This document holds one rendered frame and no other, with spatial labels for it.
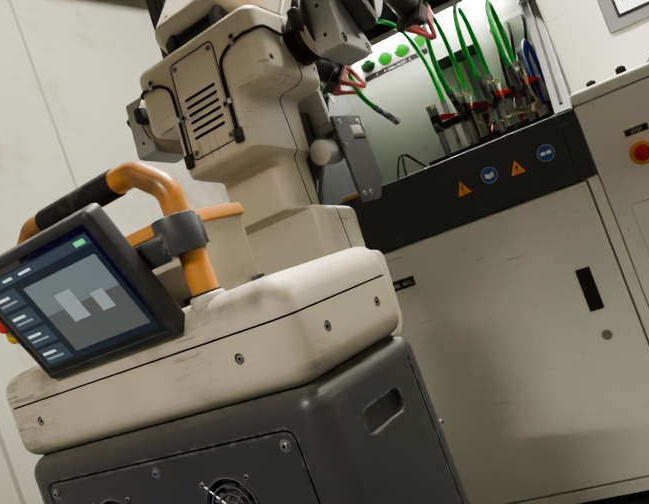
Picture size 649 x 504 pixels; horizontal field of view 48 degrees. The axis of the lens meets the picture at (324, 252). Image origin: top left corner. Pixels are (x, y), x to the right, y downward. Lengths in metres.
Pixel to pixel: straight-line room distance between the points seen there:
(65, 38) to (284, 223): 2.48
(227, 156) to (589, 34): 1.13
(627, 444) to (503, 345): 0.35
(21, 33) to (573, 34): 2.29
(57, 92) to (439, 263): 2.08
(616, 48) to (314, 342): 1.40
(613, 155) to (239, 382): 1.15
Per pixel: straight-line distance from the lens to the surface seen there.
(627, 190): 1.74
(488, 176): 1.77
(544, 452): 1.88
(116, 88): 3.62
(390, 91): 2.40
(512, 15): 2.34
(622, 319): 1.78
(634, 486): 1.89
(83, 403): 1.01
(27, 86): 3.31
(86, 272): 0.85
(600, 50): 2.01
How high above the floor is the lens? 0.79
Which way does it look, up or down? 2 degrees up
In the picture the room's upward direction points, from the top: 20 degrees counter-clockwise
